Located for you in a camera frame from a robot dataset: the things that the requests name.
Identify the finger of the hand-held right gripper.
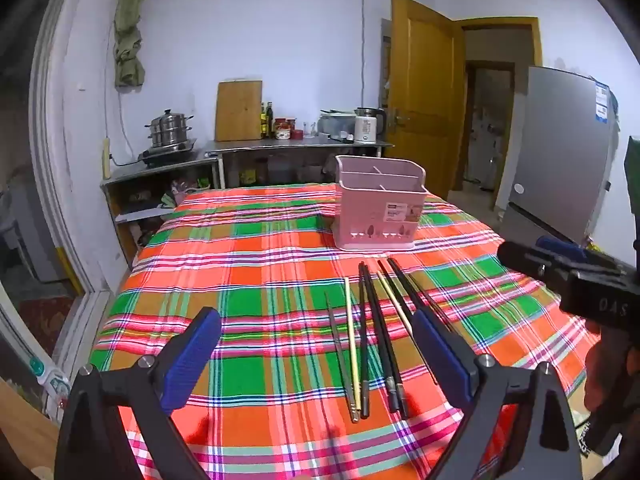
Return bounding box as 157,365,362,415
498,241,571,287
535,236,631,273

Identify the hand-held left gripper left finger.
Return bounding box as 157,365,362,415
52,306,222,480

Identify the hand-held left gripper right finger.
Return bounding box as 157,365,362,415
412,309,585,480

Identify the thin metal chopstick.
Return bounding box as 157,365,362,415
409,274,457,332
324,291,357,411

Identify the light wooden chopstick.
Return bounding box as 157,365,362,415
343,276,361,423
376,271,415,337

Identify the pink plastic utensil holder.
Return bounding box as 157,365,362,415
332,155,429,251

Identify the person's right forearm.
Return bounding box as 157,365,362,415
580,407,640,480

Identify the person's right hand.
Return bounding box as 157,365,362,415
584,321,640,413

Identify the silver refrigerator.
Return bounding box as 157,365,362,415
495,65,621,249

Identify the colourful plaid tablecloth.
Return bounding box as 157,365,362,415
89,182,601,480

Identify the white green bottle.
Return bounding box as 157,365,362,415
29,356,72,402

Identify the red patterned rug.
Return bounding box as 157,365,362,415
19,294,77,357

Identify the pink plastic bag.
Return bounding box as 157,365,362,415
172,180,202,206

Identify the low steel shelf unit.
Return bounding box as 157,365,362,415
100,157,221,267

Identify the yellow wooden door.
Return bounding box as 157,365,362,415
387,0,468,201

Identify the black induction cooker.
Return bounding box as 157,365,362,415
139,139,198,169

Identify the white electric kettle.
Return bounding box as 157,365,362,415
354,107,387,145

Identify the stainless steel counter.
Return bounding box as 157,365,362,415
202,137,396,189

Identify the stainless steel steamer pot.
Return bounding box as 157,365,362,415
145,108,195,149

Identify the grey kitchen appliance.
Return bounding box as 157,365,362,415
317,110,357,141

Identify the wooden cutting board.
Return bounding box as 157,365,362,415
215,80,264,142

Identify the green knotted curtain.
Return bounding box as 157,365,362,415
112,0,152,89

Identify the yellow wooden door frame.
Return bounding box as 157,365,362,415
452,16,544,68

